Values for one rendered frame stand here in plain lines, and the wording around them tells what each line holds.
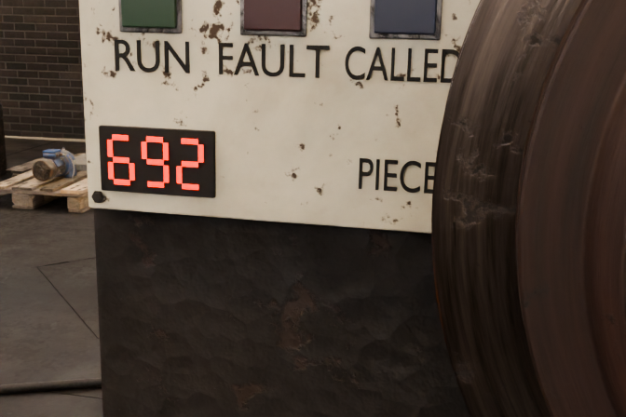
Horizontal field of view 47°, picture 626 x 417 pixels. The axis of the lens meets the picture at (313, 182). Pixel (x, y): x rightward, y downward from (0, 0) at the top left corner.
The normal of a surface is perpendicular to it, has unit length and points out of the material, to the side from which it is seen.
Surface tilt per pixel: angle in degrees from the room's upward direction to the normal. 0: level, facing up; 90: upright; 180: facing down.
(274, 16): 90
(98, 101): 90
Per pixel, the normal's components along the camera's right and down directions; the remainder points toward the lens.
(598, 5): -0.20, 0.21
